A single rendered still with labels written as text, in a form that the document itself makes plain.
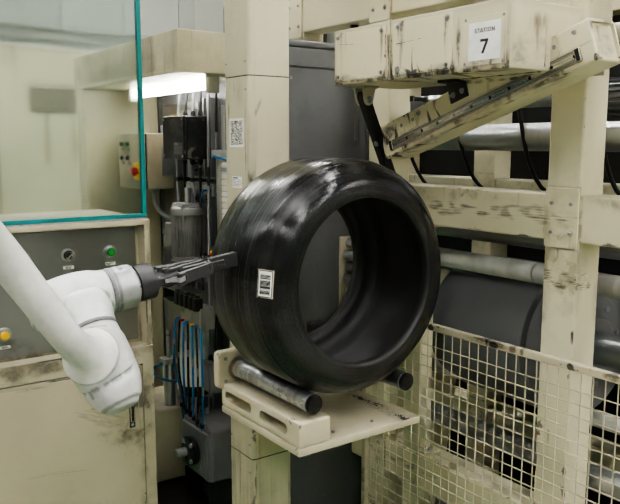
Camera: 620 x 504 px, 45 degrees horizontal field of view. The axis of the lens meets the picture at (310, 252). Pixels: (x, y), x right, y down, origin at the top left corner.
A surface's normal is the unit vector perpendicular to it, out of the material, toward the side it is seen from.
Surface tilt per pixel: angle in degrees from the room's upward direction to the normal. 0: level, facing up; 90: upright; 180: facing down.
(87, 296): 53
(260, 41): 90
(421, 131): 90
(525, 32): 90
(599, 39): 72
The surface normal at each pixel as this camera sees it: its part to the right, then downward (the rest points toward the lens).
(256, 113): 0.58, 0.11
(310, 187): 0.07, -0.51
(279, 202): -0.42, -0.56
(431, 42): -0.82, 0.08
